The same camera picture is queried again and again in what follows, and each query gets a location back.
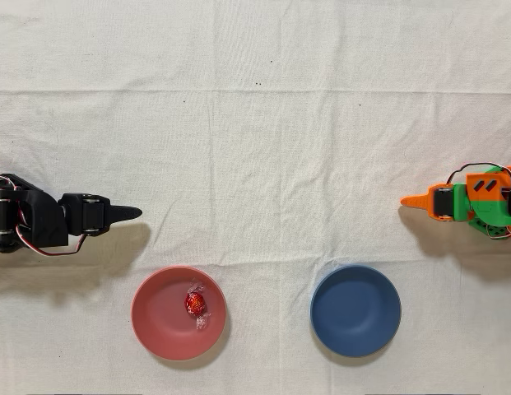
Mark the red candy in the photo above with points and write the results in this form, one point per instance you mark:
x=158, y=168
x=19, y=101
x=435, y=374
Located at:
x=196, y=303

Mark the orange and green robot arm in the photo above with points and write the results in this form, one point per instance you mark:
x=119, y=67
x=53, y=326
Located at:
x=487, y=205

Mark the white tablecloth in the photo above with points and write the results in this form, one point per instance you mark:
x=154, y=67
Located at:
x=255, y=144

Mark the blue bowl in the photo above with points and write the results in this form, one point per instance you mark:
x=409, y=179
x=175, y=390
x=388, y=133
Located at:
x=356, y=312

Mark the red bowl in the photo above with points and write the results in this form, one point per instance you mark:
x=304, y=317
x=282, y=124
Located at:
x=164, y=325

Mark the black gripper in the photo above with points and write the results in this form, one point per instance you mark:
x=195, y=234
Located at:
x=93, y=214

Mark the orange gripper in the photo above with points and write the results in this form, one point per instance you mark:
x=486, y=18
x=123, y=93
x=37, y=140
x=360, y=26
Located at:
x=443, y=202

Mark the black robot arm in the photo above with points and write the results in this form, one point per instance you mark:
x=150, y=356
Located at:
x=41, y=218

